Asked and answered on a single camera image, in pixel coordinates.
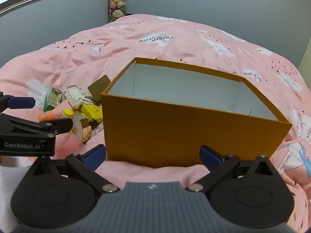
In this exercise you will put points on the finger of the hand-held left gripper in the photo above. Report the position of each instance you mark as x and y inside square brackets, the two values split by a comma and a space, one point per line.
[20, 102]
[59, 125]

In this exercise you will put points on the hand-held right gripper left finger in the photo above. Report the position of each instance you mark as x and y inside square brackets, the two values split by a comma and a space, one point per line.
[95, 155]

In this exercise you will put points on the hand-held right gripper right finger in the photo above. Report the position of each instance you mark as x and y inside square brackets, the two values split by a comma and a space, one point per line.
[209, 157]

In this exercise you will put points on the yellow-capped bottle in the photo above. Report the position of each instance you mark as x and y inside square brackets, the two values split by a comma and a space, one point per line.
[68, 113]

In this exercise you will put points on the pink bottle with orange cap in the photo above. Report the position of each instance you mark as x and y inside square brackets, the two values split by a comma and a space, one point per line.
[68, 143]

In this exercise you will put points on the round white gold-rimmed compact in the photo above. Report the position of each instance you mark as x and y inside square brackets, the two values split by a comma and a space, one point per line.
[81, 126]

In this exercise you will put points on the green bottle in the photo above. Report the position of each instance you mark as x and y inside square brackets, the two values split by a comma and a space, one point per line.
[53, 99]

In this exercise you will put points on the yellow tape measure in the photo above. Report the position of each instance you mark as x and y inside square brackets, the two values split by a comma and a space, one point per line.
[92, 112]

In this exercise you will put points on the orange cardboard box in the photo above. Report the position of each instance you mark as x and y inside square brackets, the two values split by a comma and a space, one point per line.
[170, 131]

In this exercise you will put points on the small gold-brown box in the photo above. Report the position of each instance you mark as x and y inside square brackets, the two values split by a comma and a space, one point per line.
[99, 87]

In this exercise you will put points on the white bed sheet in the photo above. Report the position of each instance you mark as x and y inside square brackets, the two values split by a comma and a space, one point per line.
[9, 187]

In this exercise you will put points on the pink printed blanket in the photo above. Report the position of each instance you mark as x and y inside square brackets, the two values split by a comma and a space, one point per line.
[170, 46]

